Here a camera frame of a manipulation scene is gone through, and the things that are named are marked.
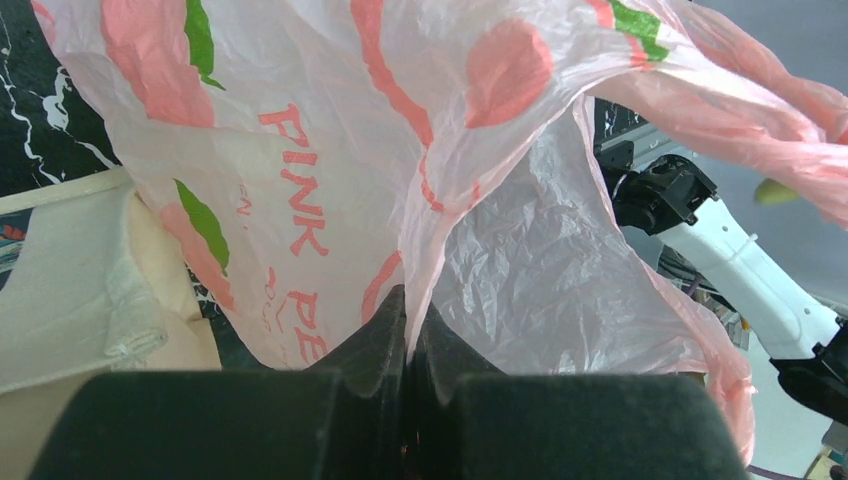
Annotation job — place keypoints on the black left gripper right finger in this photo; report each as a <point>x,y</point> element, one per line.
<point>474,421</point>

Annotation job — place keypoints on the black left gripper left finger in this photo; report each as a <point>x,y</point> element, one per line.
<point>338,419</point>

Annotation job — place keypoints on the pink plastic grocery bag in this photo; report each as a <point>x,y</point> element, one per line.
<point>310,155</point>

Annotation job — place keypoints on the yellow-green pear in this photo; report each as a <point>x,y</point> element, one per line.
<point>772,193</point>

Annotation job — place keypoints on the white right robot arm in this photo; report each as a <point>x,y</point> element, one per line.
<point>671,199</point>

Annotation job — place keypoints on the cream canvas tote bag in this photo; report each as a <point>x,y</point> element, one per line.
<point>91,282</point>

